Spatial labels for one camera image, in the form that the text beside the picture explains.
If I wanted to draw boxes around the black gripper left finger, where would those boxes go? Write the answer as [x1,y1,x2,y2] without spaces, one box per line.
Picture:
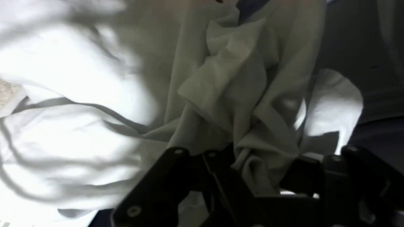
[111,144,253,227]

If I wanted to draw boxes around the white clothes in drum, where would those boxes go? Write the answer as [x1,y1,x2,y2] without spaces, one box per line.
[0,0,161,227]

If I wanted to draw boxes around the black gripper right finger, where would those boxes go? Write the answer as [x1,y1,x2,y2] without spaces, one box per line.
[251,143,404,227]

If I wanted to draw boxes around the light grey clothing item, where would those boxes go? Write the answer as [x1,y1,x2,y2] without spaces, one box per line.
[137,0,364,211]

